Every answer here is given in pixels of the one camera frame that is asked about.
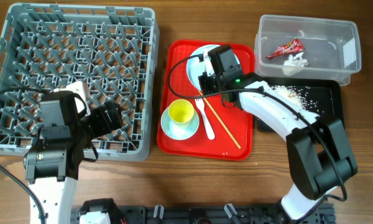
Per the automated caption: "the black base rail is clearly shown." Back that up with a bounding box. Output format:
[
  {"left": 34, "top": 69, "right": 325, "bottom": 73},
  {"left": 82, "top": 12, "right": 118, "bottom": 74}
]
[{"left": 70, "top": 198, "right": 336, "bottom": 224}]

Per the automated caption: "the grey plastic dishwasher rack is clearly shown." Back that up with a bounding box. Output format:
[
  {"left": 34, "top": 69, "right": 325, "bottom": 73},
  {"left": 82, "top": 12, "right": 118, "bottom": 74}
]
[{"left": 0, "top": 3, "right": 160, "bottom": 161}]

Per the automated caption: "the small light blue bowl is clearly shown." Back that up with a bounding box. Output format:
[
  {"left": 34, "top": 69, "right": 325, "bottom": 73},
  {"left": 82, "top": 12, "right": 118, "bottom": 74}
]
[{"left": 160, "top": 107, "right": 200, "bottom": 141}]

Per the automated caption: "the wooden chopstick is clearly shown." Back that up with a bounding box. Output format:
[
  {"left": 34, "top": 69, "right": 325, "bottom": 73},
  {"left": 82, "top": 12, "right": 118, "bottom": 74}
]
[{"left": 203, "top": 98, "right": 241, "bottom": 150}]

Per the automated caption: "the large light blue plate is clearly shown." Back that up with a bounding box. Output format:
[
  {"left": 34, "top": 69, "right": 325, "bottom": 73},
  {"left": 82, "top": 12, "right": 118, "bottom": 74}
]
[{"left": 186, "top": 45, "right": 236, "bottom": 91}]

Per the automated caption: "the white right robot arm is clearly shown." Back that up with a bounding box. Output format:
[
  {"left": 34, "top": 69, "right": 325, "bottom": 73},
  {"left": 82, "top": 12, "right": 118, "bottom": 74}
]
[{"left": 198, "top": 72, "right": 357, "bottom": 223}]

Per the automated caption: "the red snack wrapper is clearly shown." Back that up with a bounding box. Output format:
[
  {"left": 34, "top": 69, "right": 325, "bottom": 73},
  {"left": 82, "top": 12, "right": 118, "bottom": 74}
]
[{"left": 266, "top": 39, "right": 305, "bottom": 60}]

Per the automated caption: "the black plastic tray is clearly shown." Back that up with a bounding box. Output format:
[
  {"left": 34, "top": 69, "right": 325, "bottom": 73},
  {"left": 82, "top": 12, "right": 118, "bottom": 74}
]
[{"left": 264, "top": 77, "right": 344, "bottom": 122}]

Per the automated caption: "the red plastic tray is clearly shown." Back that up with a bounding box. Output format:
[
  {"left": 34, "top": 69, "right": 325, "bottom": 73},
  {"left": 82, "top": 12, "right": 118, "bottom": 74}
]
[{"left": 157, "top": 40, "right": 255, "bottom": 161}]

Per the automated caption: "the white tissue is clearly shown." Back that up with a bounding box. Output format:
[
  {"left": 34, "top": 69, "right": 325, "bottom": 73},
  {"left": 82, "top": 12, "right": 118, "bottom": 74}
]
[{"left": 282, "top": 52, "right": 308, "bottom": 77}]

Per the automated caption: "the white plastic fork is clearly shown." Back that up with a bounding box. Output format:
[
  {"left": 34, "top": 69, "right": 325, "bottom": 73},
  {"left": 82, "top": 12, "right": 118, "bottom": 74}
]
[{"left": 195, "top": 98, "right": 215, "bottom": 140}]

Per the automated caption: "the clear plastic bin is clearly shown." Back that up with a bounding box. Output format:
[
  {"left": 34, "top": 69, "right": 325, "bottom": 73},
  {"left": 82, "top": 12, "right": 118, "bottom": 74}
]
[{"left": 254, "top": 14, "right": 362, "bottom": 86}]

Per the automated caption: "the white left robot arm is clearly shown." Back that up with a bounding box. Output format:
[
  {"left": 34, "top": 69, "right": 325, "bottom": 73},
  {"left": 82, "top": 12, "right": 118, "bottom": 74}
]
[{"left": 24, "top": 91, "right": 123, "bottom": 223}]

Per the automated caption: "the yellow plastic cup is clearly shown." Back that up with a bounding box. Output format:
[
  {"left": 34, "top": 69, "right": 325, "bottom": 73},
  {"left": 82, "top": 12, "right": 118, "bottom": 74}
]
[{"left": 168, "top": 99, "right": 195, "bottom": 127}]

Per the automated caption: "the rice food waste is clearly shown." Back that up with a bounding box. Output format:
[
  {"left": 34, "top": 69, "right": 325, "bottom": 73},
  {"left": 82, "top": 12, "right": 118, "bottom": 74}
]
[{"left": 271, "top": 85, "right": 323, "bottom": 114}]

